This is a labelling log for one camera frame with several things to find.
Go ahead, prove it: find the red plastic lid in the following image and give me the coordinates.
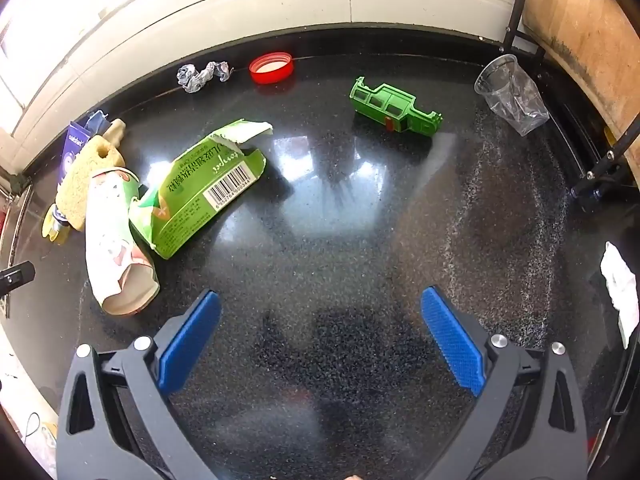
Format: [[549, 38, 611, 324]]
[[249, 52, 295, 84]]

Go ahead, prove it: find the cartoon print paper cup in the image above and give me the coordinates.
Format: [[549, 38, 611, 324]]
[[85, 169, 161, 316]]

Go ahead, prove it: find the black metal frame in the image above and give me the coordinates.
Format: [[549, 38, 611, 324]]
[[500, 0, 640, 203]]

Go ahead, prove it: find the white cloth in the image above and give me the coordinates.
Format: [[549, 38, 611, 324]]
[[600, 241, 640, 350]]

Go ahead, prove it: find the yellow plastic item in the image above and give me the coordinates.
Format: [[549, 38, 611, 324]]
[[41, 204, 71, 246]]

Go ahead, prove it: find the white sponge brush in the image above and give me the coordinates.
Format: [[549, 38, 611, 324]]
[[102, 118, 126, 148]]

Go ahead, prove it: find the wooden board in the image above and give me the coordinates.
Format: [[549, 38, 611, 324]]
[[522, 0, 640, 161]]

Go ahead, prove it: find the green cardboard carton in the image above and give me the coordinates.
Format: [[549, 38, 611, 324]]
[[129, 119, 274, 260]]

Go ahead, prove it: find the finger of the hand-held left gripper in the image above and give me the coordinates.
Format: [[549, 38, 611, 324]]
[[0, 261, 36, 297]]

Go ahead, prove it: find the green plastic toy shell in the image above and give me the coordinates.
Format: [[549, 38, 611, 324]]
[[350, 77, 444, 137]]

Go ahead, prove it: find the blue package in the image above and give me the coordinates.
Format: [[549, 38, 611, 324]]
[[61, 110, 112, 186]]

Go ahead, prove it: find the clear plastic cup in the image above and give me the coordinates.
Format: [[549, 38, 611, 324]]
[[474, 54, 551, 137]]

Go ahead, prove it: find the crumpled grey wrapper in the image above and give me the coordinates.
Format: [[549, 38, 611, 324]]
[[176, 61, 235, 93]]

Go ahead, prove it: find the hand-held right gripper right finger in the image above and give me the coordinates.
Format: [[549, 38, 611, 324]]
[[420, 285, 588, 480]]

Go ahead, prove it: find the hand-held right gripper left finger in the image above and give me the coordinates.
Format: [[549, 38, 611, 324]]
[[56, 289, 223, 480]]

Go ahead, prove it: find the yellow sponge with hole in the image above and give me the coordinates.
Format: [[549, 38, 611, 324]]
[[56, 135, 126, 232]]

